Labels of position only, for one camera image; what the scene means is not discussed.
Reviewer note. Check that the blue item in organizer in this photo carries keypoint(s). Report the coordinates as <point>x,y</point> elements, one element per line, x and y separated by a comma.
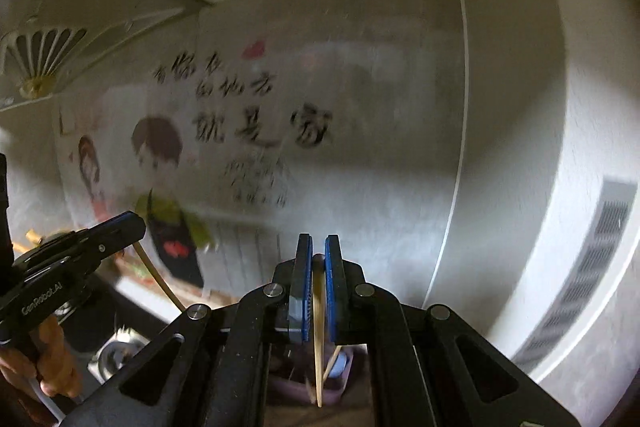
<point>341,364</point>

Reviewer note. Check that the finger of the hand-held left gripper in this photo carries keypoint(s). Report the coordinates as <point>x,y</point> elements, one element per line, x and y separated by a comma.
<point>120,229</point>

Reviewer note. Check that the white appliance with vent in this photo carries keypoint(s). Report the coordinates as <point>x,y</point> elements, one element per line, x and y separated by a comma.
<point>500,157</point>

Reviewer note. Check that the cartoon wall poster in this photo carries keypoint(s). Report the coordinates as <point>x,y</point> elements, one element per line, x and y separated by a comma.
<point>225,122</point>

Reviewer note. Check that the purple utensil organizer box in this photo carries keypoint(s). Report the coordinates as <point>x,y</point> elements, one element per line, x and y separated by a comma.
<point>295,392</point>

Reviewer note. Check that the person's left hand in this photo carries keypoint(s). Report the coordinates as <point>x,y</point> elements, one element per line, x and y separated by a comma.
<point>55,357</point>

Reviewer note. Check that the white fan-shaped decoration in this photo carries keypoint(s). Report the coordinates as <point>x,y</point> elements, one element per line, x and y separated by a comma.
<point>40,52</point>

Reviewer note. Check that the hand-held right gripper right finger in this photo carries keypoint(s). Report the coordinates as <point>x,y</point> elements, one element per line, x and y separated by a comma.
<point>331,277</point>

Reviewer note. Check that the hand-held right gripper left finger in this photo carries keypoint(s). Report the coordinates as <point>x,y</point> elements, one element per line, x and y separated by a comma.
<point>301,277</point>

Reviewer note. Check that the black toy gas stove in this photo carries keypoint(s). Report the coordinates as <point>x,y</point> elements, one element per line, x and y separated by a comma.
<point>112,354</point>

